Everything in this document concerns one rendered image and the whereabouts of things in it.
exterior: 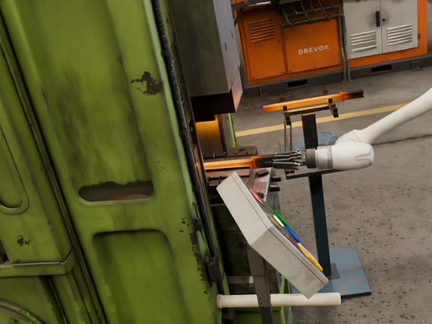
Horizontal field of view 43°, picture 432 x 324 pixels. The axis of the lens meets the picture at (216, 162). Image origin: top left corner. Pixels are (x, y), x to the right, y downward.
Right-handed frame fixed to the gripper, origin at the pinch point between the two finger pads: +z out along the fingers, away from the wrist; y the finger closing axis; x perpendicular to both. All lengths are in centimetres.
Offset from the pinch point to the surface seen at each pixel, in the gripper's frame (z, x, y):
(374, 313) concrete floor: -41, -99, 21
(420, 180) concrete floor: -80, -99, 145
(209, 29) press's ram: 9, 59, -17
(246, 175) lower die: 6.2, -1.3, -7.9
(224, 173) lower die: 15.5, -1.5, -5.6
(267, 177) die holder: -0.3, -8.7, 2.1
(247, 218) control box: -4, 18, -66
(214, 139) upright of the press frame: 24.0, 0.3, 22.7
